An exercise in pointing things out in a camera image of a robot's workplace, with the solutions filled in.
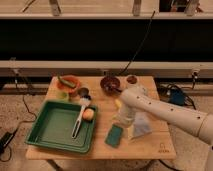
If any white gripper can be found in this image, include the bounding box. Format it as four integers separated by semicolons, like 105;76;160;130
112;111;135;140

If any green sponge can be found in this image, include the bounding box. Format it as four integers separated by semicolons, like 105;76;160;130
105;125;123;148

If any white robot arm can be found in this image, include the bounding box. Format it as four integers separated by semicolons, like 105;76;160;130
115;86;213;171

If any green plastic tray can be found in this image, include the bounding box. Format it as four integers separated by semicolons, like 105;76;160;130
26;100;98;154

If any light blue cloth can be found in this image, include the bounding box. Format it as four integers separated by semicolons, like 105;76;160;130
129;112;152;138

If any yellow corn toy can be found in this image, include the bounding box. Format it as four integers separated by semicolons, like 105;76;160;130
115;99;122;109

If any yellow round fruit toy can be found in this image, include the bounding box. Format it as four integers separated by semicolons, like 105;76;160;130
82;109;94;121

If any dark red bowl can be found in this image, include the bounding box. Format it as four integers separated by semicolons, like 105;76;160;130
100;76;121;96

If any white cup with brown content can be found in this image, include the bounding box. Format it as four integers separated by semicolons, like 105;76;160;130
126;75;139;88

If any white dish brush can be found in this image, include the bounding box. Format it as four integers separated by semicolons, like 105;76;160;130
71;95;91;138

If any blue power box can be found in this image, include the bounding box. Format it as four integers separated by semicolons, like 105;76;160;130
169;90;185;106

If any small green cup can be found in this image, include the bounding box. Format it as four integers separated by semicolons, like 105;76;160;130
56;91;69;102

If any orange bowl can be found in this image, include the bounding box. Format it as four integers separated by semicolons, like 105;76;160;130
56;75;80;94

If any green cucumber toy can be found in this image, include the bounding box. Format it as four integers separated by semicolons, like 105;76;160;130
57;76;76;88

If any black power adapter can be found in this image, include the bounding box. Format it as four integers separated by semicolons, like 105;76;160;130
0;132;14;154

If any metal rail frame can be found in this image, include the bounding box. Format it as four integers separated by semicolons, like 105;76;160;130
0;60;213;79

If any black floor cable right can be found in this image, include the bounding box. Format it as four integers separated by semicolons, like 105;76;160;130
156;83;197;111

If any black floor cable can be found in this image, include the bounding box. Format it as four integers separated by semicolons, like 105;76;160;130
0;73;38;163
156;83;197;111

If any black hanging cable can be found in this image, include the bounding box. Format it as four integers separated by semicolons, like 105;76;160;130
116;9;157;77

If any black floor cable left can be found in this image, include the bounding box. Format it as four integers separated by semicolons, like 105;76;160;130
0;73;38;163

